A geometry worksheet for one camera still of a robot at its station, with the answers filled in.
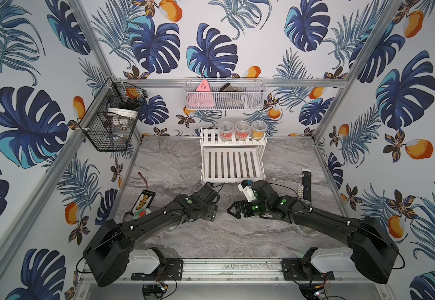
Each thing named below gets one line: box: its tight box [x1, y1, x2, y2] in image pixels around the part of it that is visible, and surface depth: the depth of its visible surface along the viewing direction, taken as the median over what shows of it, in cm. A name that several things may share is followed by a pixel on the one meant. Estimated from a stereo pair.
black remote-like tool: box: [301, 168, 312, 206], surface depth 100 cm
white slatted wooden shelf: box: [200, 127, 268, 184], surface depth 92 cm
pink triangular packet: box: [186, 79, 215, 109], surface depth 92 cm
